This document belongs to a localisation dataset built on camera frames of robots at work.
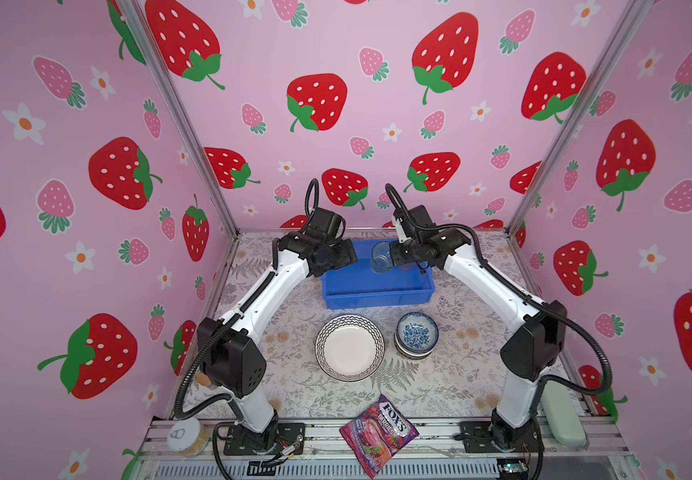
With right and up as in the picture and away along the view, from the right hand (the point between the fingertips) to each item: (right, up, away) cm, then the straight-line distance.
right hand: (394, 248), depth 85 cm
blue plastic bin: (-12, -13, +22) cm, 28 cm away
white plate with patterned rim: (-13, -30, +3) cm, 33 cm away
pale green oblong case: (+42, -43, -11) cm, 61 cm away
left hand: (-14, -2, -2) cm, 14 cm away
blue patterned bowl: (+7, -24, 0) cm, 25 cm away
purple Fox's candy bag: (-6, -47, -12) cm, 49 cm away
